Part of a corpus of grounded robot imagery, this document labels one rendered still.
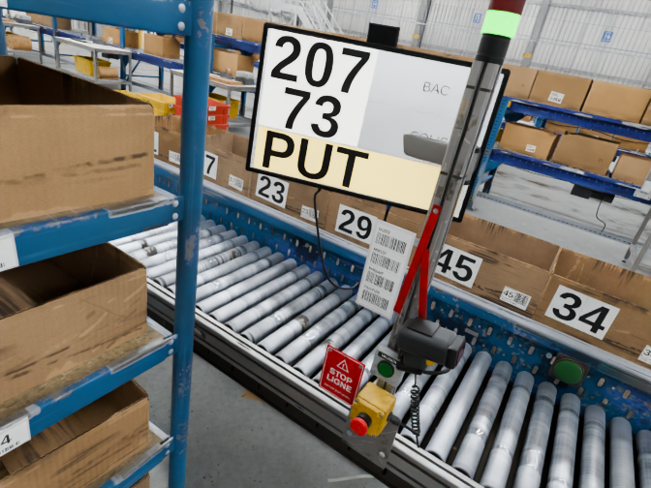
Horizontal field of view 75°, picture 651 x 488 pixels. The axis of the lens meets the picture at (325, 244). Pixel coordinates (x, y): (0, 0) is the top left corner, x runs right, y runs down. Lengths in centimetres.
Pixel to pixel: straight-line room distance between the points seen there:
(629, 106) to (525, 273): 456
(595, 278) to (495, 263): 41
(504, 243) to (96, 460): 143
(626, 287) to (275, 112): 129
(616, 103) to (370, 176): 508
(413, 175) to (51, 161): 65
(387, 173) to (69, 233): 62
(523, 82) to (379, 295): 520
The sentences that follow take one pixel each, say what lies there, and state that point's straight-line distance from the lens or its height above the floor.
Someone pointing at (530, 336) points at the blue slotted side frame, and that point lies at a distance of 144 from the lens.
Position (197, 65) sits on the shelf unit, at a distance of 49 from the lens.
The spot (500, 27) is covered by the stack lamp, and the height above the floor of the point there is 160.
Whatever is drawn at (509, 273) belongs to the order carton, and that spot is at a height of 100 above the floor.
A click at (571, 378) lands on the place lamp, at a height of 80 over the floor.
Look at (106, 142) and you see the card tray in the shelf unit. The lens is 48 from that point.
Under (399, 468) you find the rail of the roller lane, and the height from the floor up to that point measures 69.
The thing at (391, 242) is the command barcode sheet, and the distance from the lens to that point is 84.
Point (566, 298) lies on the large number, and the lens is 144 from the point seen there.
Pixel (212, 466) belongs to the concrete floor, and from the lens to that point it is 190.
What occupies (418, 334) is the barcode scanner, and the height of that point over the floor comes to 108.
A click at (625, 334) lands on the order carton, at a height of 96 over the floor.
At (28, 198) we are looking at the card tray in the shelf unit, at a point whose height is 136.
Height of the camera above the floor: 153
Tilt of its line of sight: 25 degrees down
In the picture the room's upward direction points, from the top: 11 degrees clockwise
